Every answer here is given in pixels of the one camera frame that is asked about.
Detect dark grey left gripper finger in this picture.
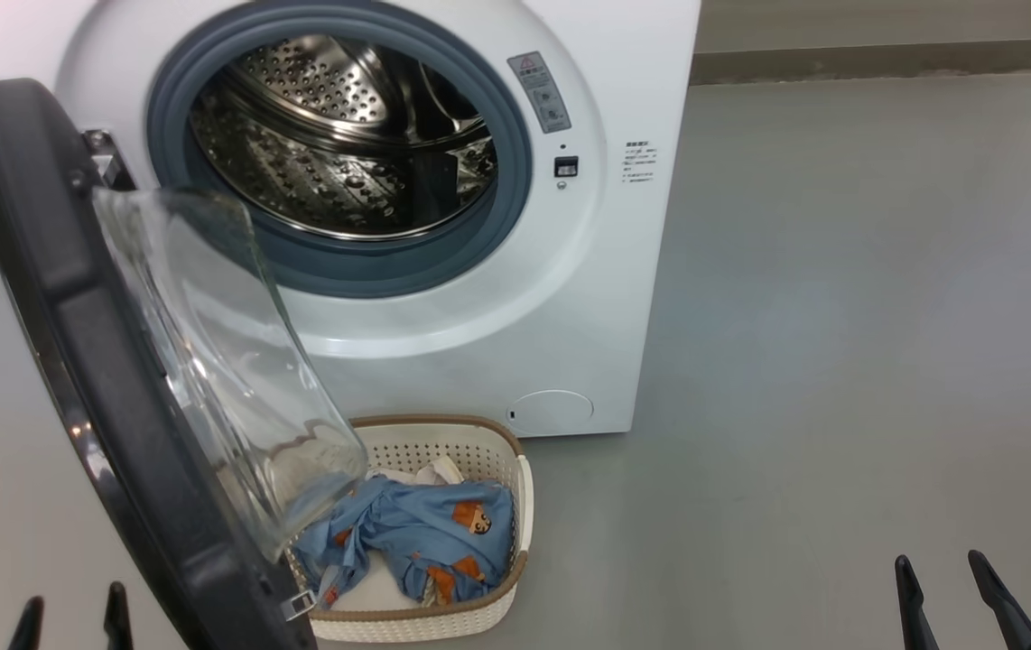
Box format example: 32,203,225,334
8,596,44,650
103,582,134,650

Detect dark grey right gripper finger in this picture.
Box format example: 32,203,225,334
895,555,939,650
969,551,1031,650

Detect blue garment with orange print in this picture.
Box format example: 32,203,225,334
294,477,515,608

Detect dark round washer door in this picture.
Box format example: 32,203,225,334
0,68,369,650

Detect white printed garment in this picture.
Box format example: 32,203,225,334
367,456,465,488

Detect grey rubber door gasket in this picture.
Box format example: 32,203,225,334
147,0,534,299

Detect white front-load washing machine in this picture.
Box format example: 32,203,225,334
0,0,702,439

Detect cream perforated laundry basket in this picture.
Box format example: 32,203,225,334
285,414,534,643

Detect grey warning sticker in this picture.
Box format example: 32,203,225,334
507,51,572,135

